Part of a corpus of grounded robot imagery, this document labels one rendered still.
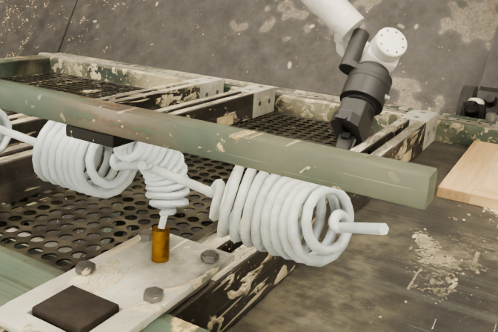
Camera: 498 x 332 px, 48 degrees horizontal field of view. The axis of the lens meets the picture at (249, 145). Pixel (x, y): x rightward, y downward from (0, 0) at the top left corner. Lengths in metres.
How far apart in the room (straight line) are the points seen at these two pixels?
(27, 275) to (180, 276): 0.13
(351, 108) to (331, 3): 0.24
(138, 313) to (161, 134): 0.14
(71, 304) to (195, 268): 0.11
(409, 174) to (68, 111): 0.26
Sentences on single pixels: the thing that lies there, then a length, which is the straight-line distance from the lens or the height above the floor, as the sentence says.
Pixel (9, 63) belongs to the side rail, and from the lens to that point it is 2.07.
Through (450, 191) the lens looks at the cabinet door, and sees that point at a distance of 1.07.
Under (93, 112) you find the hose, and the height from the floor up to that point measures 1.95.
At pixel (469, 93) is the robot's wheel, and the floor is 0.19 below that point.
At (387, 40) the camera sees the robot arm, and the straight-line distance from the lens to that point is 1.16.
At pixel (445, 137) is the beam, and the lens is 1.48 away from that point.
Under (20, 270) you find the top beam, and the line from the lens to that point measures 0.54.
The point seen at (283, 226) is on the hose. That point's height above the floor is 1.88.
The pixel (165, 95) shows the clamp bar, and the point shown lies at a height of 1.15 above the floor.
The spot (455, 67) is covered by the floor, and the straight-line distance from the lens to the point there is 2.56.
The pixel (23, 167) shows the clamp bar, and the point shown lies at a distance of 0.95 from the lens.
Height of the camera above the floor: 2.26
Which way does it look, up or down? 59 degrees down
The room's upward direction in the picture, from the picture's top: 47 degrees counter-clockwise
